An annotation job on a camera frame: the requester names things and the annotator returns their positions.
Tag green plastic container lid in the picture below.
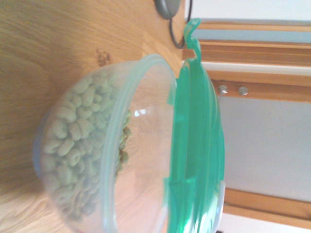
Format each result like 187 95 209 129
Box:
162 17 225 233

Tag clear plastic food container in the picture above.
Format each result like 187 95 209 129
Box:
32 53 227 233

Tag ring cereal pieces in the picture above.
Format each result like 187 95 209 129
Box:
42 71 132 222

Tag dark kettle base cable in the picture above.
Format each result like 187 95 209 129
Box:
168 0 194 50

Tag wooden furniture frame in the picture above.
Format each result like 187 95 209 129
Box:
181 17 311 229

